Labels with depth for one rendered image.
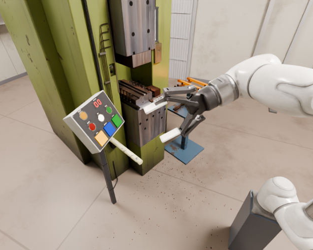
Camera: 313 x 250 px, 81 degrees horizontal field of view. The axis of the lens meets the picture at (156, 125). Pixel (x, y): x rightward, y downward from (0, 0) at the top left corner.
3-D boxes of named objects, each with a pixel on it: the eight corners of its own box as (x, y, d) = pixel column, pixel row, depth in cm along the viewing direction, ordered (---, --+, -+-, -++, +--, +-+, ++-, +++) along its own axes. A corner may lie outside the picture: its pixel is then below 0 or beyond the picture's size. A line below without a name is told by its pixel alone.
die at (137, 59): (151, 61, 153) (151, 49, 147) (132, 67, 141) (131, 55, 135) (120, 51, 176) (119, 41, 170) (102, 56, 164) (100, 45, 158)
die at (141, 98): (151, 98, 174) (151, 91, 169) (136, 106, 163) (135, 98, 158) (124, 85, 197) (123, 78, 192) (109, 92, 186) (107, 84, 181)
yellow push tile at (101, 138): (108, 139, 119) (101, 129, 116) (102, 146, 114) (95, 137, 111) (106, 139, 120) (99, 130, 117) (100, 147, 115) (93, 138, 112)
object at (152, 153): (164, 158, 235) (165, 130, 206) (142, 176, 213) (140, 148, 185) (135, 138, 266) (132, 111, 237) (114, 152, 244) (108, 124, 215)
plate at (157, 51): (161, 61, 179) (161, 42, 169) (155, 63, 174) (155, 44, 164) (160, 60, 180) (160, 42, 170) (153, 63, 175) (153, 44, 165)
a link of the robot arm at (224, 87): (219, 69, 58) (202, 78, 58) (237, 80, 51) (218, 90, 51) (223, 92, 64) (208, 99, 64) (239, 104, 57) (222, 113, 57)
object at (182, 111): (209, 106, 212) (209, 105, 210) (188, 120, 189) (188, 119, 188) (189, 97, 229) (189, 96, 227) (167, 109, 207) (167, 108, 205)
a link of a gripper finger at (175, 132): (177, 127, 63) (177, 128, 64) (159, 136, 63) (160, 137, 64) (180, 132, 61) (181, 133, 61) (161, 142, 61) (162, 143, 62)
